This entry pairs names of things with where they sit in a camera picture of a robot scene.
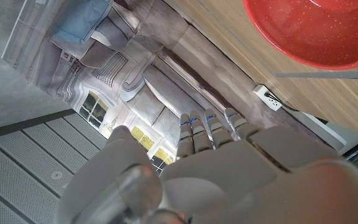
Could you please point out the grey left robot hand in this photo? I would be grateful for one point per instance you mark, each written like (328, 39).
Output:
(244, 186)

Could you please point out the red plastic bowl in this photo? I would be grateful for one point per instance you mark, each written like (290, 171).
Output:
(306, 31)

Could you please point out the white power strip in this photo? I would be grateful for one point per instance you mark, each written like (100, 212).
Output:
(267, 97)

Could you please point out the printed living room backdrop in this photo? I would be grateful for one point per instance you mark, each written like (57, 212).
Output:
(120, 62)

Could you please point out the round white ceiling sensor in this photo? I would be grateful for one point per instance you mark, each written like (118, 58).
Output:
(56, 175)

